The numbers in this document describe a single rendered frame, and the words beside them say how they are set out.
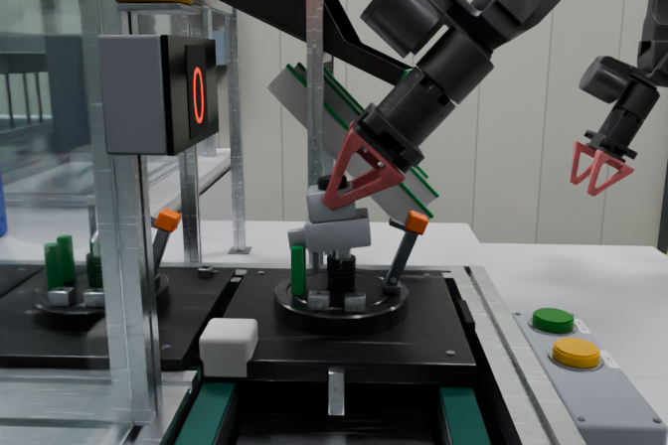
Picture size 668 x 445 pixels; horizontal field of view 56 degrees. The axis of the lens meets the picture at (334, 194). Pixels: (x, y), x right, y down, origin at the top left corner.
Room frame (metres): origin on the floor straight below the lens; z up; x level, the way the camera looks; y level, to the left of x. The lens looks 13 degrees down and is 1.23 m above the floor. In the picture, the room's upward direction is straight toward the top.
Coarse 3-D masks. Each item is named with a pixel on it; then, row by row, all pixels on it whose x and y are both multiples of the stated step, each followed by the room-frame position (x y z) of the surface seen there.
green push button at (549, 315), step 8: (536, 312) 0.60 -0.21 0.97; (544, 312) 0.60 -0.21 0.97; (552, 312) 0.60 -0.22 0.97; (560, 312) 0.60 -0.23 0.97; (536, 320) 0.58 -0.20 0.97; (544, 320) 0.58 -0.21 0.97; (552, 320) 0.58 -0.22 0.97; (560, 320) 0.58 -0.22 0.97; (568, 320) 0.58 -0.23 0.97; (544, 328) 0.58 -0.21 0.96; (552, 328) 0.57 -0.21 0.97; (560, 328) 0.57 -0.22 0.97; (568, 328) 0.57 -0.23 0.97
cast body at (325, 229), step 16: (320, 192) 0.60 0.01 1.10; (320, 208) 0.59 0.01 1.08; (352, 208) 0.59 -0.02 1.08; (304, 224) 0.59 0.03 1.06; (320, 224) 0.59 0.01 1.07; (336, 224) 0.59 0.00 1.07; (352, 224) 0.59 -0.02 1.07; (368, 224) 0.59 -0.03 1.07; (288, 240) 0.61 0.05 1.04; (304, 240) 0.61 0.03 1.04; (320, 240) 0.59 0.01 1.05; (336, 240) 0.59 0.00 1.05; (352, 240) 0.59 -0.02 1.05; (368, 240) 0.59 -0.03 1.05
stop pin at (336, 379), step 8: (336, 368) 0.49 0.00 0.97; (328, 376) 0.48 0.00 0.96; (336, 376) 0.48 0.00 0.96; (344, 376) 0.48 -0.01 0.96; (328, 384) 0.48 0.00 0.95; (336, 384) 0.48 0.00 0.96; (344, 384) 0.48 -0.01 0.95; (328, 392) 0.48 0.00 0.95; (336, 392) 0.48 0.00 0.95; (344, 392) 0.48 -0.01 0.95; (328, 400) 0.48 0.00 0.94; (336, 400) 0.48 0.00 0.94; (344, 400) 0.48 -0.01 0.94; (328, 408) 0.48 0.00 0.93; (336, 408) 0.48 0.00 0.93; (344, 408) 0.48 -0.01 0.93
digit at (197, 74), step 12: (192, 48) 0.42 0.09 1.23; (204, 48) 0.45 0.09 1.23; (192, 60) 0.42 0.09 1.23; (204, 60) 0.45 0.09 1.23; (192, 72) 0.42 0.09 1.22; (204, 72) 0.45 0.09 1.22; (192, 84) 0.41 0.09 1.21; (204, 84) 0.45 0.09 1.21; (192, 96) 0.41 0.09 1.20; (204, 96) 0.44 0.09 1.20; (192, 108) 0.41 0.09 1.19; (204, 108) 0.44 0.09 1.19; (192, 120) 0.41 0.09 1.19; (204, 120) 0.44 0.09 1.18; (192, 132) 0.41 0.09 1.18; (204, 132) 0.44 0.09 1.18
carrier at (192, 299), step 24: (168, 288) 0.63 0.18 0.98; (192, 288) 0.67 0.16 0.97; (216, 288) 0.67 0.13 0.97; (168, 312) 0.60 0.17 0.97; (192, 312) 0.60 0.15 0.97; (216, 312) 0.63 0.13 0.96; (168, 336) 0.54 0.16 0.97; (192, 336) 0.54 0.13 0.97; (168, 360) 0.50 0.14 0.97; (192, 360) 0.53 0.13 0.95
